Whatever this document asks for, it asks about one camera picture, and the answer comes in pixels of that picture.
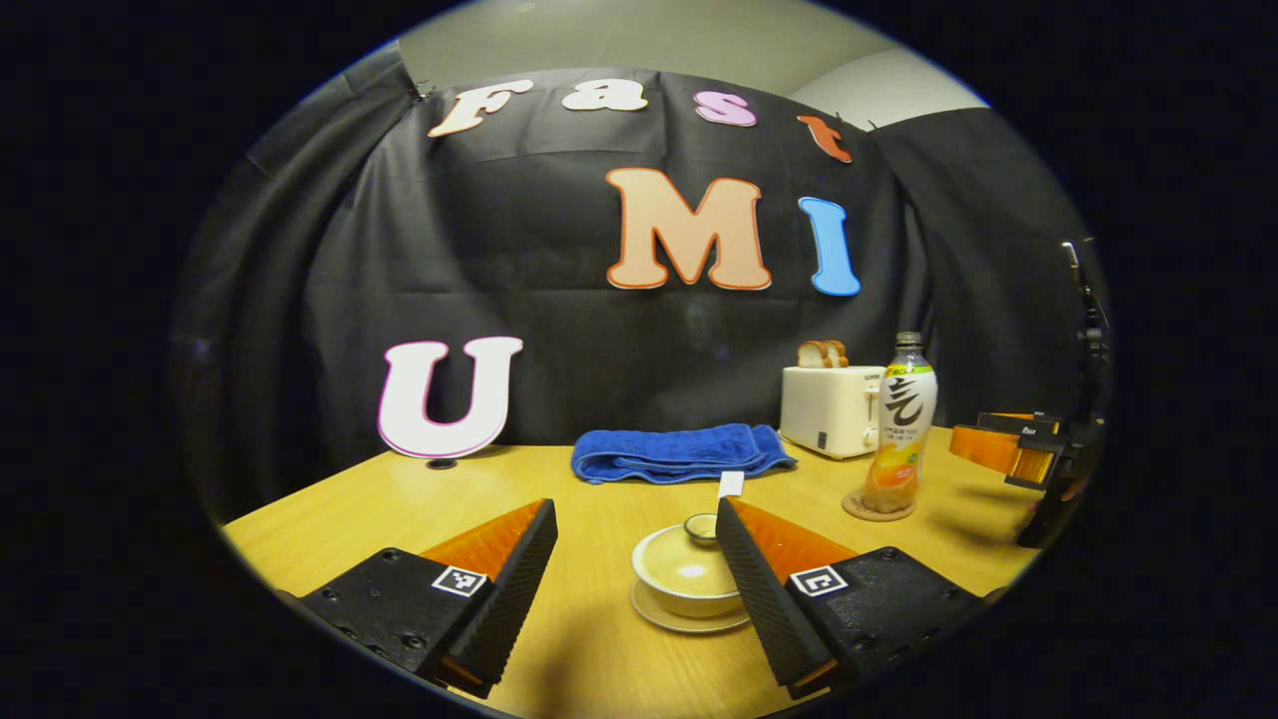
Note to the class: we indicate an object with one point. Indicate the pale yellow ceramic saucer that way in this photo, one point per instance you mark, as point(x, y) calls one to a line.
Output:
point(679, 624)

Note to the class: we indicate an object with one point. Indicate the round cork coaster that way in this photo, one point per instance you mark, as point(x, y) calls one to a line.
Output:
point(859, 511)

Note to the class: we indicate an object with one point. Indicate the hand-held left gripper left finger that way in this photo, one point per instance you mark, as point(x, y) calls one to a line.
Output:
point(509, 599)

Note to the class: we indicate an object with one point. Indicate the pale yellow ceramic teacup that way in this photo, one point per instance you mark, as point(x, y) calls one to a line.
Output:
point(689, 606)

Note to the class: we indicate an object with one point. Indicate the clear labelled water bottle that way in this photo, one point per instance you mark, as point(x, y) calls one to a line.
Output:
point(904, 409)

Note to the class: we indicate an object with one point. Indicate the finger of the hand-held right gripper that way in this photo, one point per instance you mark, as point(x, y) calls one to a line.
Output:
point(1028, 421)
point(998, 449)

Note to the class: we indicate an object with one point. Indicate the toast bread slice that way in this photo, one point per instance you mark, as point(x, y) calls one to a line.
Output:
point(839, 354)
point(812, 355)

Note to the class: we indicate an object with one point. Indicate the white toaster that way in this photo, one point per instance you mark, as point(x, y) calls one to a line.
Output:
point(824, 409)

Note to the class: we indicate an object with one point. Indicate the pale yellow teacup lid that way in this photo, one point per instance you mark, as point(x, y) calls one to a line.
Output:
point(689, 569)

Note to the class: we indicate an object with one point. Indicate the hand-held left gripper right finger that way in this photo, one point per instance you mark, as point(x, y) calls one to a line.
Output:
point(764, 599)

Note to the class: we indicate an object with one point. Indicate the black backdrop cloth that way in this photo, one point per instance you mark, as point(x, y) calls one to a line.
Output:
point(300, 280)

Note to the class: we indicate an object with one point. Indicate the blue folded towel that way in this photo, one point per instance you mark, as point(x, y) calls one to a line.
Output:
point(669, 449)

